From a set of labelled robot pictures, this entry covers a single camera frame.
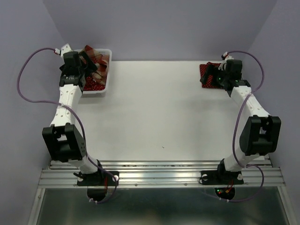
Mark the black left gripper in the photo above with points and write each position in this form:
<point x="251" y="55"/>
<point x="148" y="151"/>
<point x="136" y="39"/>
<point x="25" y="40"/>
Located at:
<point x="90" y="67"/>

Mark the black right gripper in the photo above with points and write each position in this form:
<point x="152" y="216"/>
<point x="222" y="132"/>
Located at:
<point x="210" y="71"/>

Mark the red polka dot skirt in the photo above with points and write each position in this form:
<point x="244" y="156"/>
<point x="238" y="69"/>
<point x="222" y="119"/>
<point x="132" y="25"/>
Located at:
<point x="212" y="76"/>
<point x="97" y="81"/>

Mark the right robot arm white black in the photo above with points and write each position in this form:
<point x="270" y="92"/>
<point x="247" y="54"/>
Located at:
<point x="260" y="134"/>

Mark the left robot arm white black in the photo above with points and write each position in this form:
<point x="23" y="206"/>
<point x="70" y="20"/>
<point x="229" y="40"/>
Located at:
<point x="64" y="141"/>

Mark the plaid red beige skirt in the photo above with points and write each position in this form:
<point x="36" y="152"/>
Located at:
<point x="95" y="54"/>

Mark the white plastic basket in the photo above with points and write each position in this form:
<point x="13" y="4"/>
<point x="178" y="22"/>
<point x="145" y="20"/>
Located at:
<point x="102" y="93"/>

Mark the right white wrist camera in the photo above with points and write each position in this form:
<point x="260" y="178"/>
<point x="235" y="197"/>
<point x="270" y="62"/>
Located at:
<point x="225" y="57"/>

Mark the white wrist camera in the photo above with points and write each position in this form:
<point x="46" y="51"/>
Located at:
<point x="64" y="49"/>
<point x="225" y="57"/>

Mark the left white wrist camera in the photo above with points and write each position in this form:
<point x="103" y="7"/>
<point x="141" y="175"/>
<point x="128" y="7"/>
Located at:
<point x="64" y="49"/>

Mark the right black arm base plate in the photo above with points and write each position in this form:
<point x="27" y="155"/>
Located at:
<point x="213" y="177"/>

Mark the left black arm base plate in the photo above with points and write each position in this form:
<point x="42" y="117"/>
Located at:
<point x="98" y="180"/>

